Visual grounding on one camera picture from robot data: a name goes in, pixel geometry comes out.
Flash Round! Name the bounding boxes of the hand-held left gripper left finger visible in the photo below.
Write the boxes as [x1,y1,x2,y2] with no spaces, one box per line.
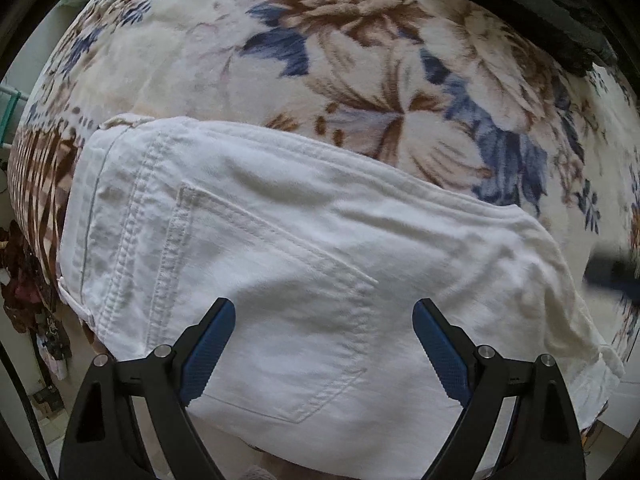
[59,297,237,480]

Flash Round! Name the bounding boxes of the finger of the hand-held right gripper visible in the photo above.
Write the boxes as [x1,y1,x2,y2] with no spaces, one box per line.
[584,255,640,306]

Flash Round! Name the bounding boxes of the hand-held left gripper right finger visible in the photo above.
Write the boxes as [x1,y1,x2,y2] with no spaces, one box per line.
[412,298,587,480]

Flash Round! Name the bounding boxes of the white pants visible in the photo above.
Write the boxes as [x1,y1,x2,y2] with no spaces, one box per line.
[57,115,626,480]

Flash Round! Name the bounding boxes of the pile of dark clothes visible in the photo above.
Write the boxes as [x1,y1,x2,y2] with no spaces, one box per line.
[0,220,73,381]

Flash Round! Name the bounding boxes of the dark cloth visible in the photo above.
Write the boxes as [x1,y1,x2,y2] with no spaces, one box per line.
[400,0,621,78]

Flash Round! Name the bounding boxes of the floral printed blanket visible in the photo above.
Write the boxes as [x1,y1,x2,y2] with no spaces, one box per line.
[7,0,640,441]

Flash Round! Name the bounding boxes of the green metal rack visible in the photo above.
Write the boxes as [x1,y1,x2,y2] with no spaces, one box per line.
[0,85,26,151]

